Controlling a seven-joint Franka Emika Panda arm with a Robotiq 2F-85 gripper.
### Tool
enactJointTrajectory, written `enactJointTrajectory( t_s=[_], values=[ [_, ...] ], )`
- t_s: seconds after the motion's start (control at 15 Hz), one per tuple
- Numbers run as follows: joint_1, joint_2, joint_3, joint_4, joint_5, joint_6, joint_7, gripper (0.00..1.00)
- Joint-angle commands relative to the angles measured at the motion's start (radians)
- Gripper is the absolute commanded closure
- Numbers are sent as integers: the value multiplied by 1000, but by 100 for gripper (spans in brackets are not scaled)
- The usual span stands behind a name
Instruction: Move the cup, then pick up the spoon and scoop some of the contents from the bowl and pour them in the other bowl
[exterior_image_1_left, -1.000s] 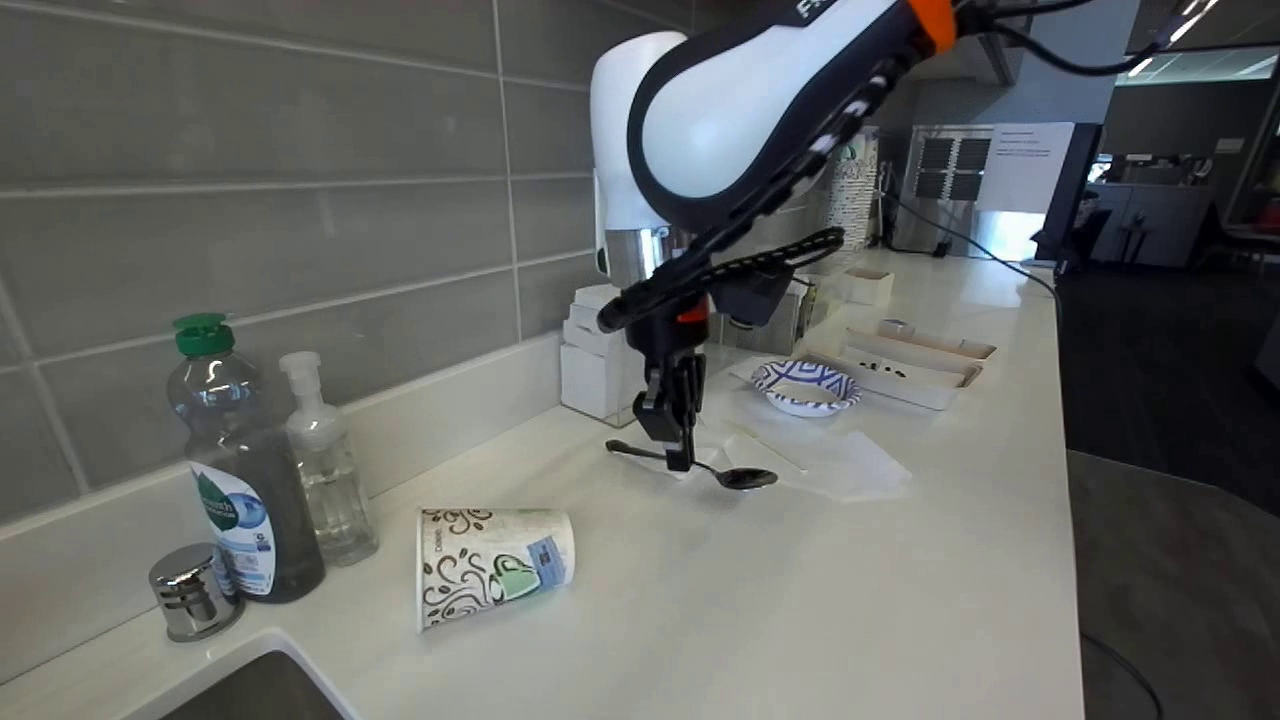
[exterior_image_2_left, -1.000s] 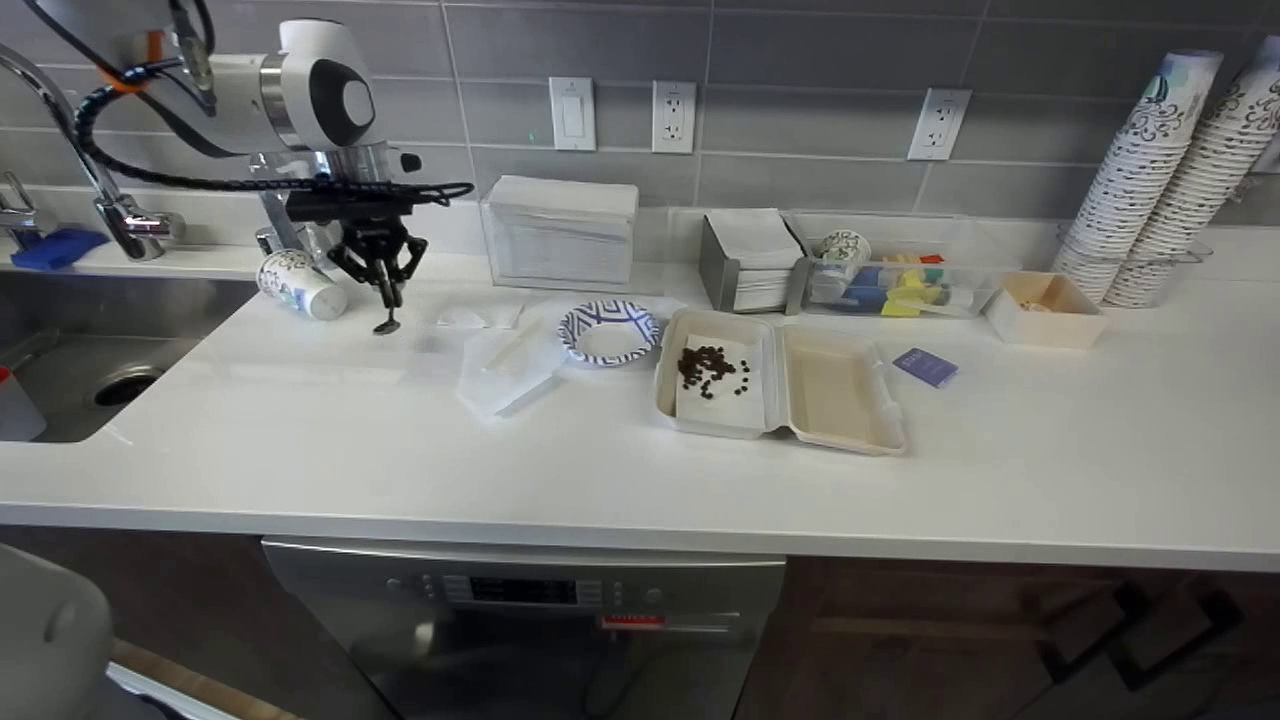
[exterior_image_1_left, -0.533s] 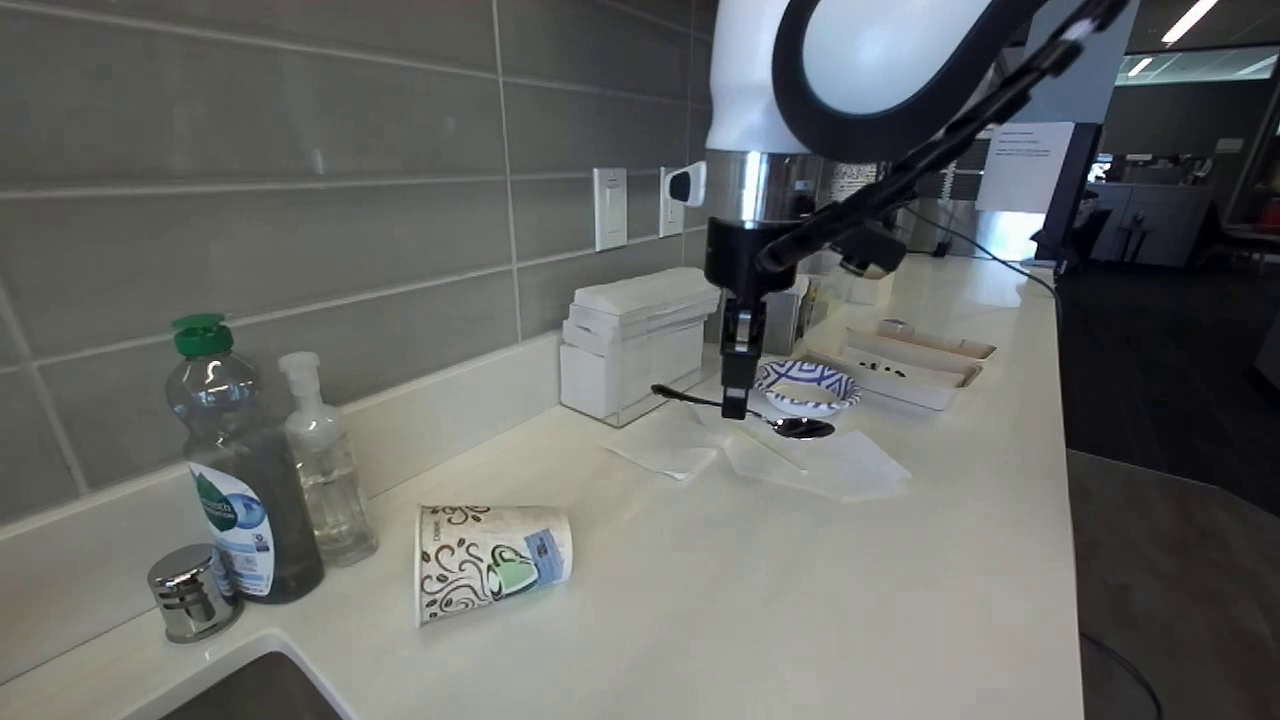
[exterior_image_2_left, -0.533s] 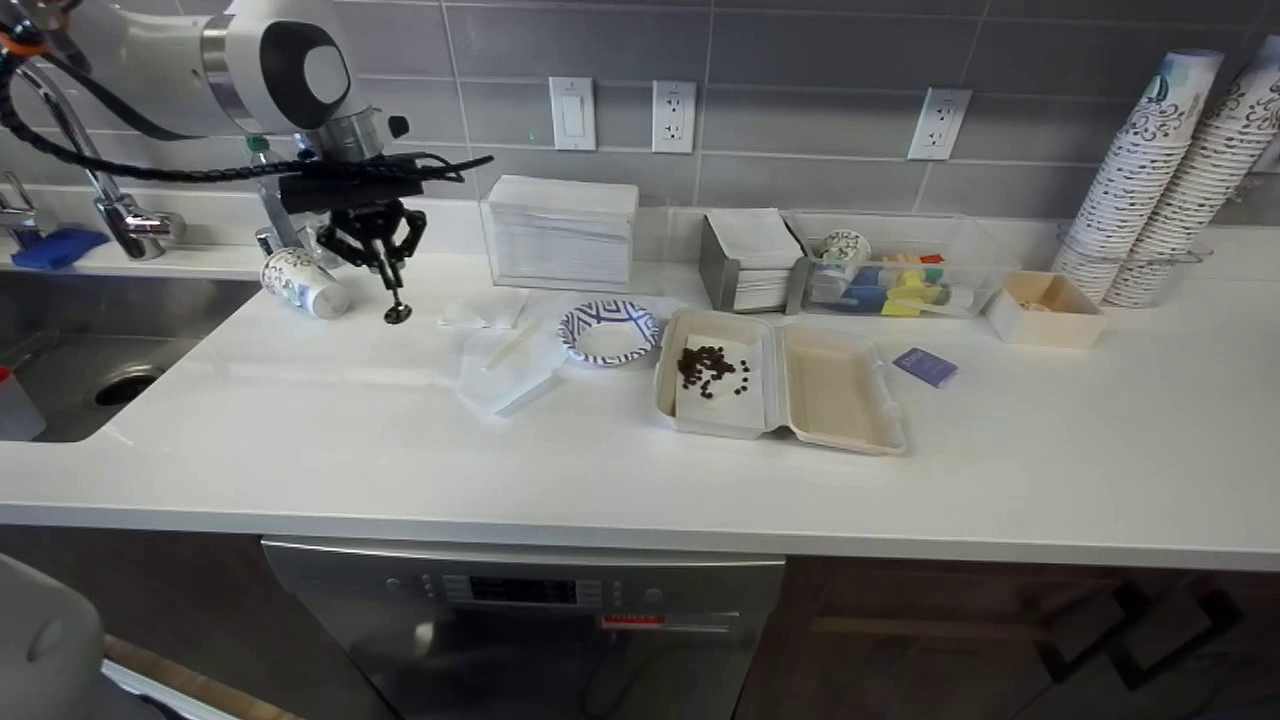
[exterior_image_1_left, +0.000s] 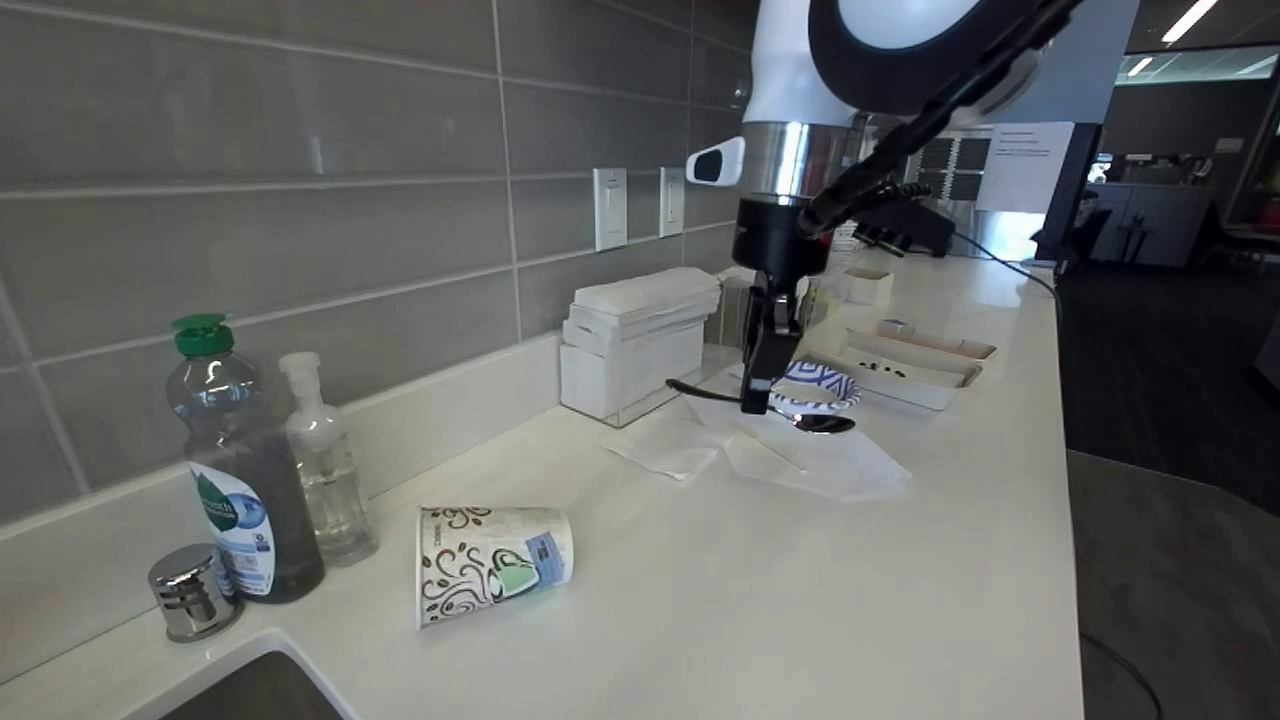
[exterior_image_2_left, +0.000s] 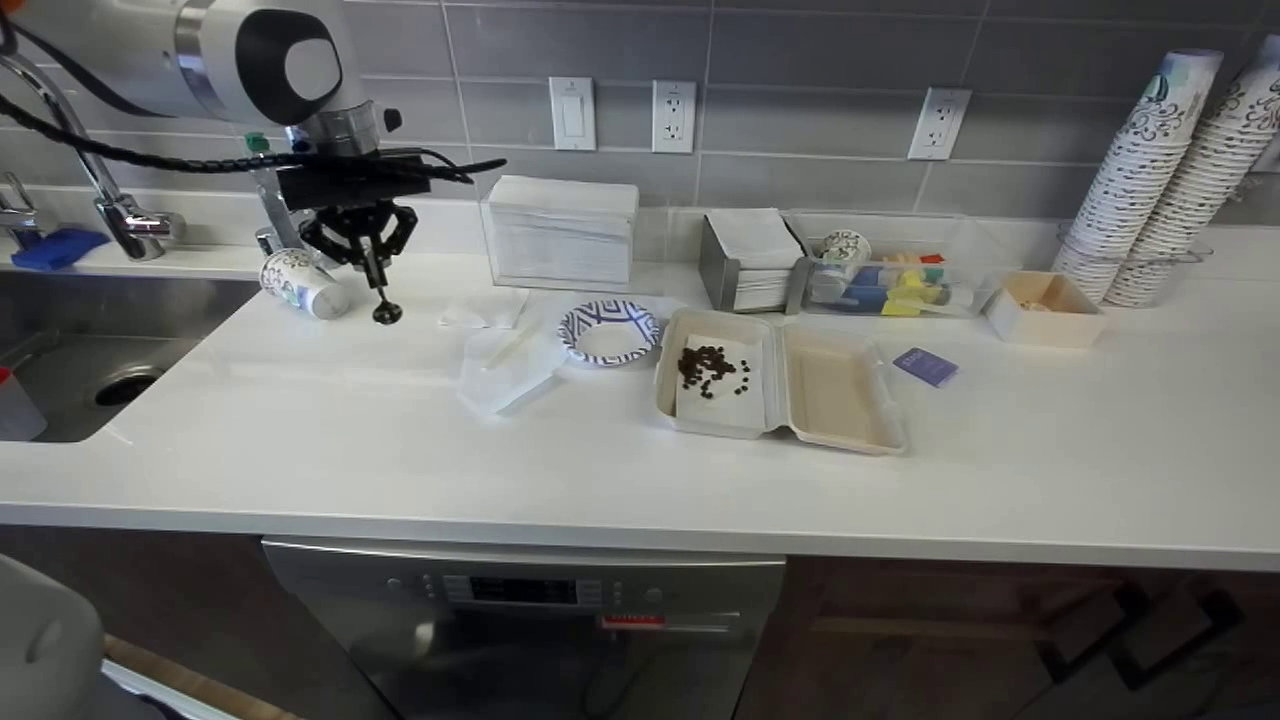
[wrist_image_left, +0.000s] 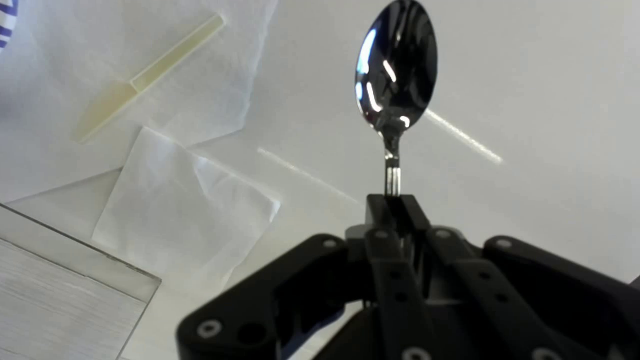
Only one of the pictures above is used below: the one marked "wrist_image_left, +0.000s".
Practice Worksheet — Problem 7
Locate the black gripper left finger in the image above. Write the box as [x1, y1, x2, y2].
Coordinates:
[176, 191, 428, 360]

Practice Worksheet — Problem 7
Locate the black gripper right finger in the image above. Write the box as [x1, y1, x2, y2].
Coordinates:
[398, 193, 640, 360]

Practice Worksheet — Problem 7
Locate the shiny metal spoon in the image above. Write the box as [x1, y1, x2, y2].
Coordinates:
[353, 0, 441, 200]

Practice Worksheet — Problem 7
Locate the blue white paper bowl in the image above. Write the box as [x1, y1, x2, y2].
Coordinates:
[0, 0, 23, 52]

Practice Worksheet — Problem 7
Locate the clear plastic bag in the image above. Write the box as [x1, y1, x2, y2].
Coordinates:
[90, 123, 285, 290]

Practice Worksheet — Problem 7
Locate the clear wrapper with plastic knife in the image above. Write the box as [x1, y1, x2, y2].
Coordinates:
[0, 0, 282, 203]

